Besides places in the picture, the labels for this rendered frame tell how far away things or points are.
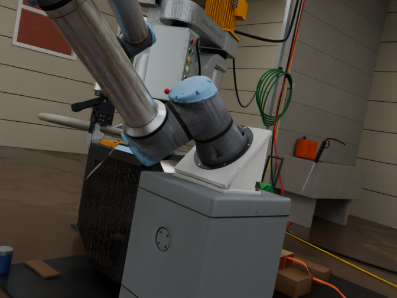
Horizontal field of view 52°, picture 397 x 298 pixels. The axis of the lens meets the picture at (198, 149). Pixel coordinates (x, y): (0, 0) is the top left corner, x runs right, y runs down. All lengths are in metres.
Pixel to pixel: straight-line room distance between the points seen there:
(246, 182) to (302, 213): 4.19
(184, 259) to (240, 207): 0.23
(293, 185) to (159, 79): 3.44
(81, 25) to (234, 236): 0.75
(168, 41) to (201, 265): 1.45
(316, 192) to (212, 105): 4.16
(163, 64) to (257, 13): 7.35
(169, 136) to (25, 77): 7.24
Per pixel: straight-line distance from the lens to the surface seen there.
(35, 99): 8.50
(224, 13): 3.02
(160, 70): 2.34
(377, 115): 7.47
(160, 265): 1.38
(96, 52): 1.06
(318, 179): 5.34
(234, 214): 1.26
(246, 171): 1.35
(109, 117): 1.59
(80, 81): 8.83
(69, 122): 1.63
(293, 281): 2.95
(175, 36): 2.35
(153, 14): 3.51
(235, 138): 1.36
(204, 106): 1.27
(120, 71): 1.10
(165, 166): 2.29
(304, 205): 5.51
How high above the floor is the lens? 1.05
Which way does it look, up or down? 3 degrees down
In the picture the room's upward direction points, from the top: 10 degrees clockwise
